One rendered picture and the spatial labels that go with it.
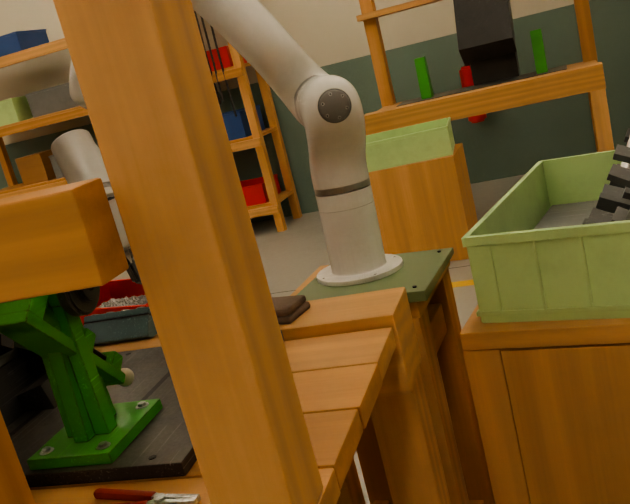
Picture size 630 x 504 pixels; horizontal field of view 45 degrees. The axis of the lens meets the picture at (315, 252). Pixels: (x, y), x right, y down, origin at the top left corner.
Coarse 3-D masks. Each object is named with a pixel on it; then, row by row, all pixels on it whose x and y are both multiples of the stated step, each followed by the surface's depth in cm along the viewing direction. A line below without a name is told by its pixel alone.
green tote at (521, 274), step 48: (528, 192) 175; (576, 192) 186; (480, 240) 137; (528, 240) 133; (576, 240) 129; (624, 240) 125; (480, 288) 140; (528, 288) 136; (576, 288) 132; (624, 288) 128
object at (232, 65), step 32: (32, 32) 692; (0, 64) 681; (224, 64) 628; (32, 96) 694; (64, 96) 682; (0, 128) 707; (32, 128) 691; (256, 128) 633; (0, 160) 769; (32, 160) 715; (0, 192) 729; (256, 192) 655; (288, 192) 680
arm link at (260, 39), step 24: (192, 0) 154; (216, 0) 150; (240, 0) 148; (216, 24) 150; (240, 24) 148; (264, 24) 149; (240, 48) 151; (264, 48) 150; (288, 48) 152; (264, 72) 154; (288, 72) 156; (312, 72) 159; (288, 96) 160
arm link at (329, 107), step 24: (312, 96) 147; (336, 96) 146; (312, 120) 147; (336, 120) 147; (360, 120) 150; (312, 144) 152; (336, 144) 151; (360, 144) 154; (312, 168) 158; (336, 168) 155; (360, 168) 157; (336, 192) 156
